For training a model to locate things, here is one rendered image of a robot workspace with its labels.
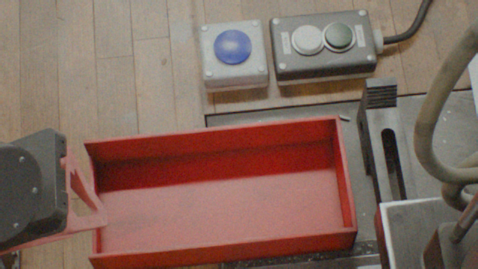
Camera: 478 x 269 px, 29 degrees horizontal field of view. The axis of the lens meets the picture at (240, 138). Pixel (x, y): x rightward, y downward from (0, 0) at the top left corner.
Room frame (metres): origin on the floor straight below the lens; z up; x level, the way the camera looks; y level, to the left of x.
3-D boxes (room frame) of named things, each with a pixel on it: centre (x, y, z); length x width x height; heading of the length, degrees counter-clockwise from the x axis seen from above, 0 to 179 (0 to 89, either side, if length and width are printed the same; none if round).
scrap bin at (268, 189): (0.30, 0.02, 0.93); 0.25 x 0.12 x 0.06; 94
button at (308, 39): (0.47, -0.07, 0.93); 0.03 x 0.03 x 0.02
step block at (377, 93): (0.36, -0.14, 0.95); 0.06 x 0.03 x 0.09; 4
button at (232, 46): (0.47, 0.00, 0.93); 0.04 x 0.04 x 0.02
